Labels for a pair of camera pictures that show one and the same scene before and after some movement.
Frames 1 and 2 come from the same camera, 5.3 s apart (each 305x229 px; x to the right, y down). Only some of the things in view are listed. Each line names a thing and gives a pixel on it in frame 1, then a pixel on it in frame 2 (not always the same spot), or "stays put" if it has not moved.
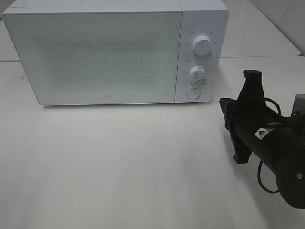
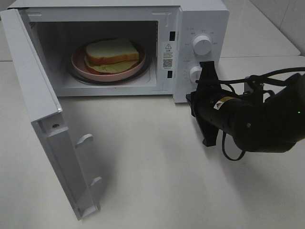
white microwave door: [71, 58] -> [65, 153]
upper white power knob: [202, 45] stays put
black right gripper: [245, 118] -> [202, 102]
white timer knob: [197, 74] stays put
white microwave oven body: [123, 52] stays put
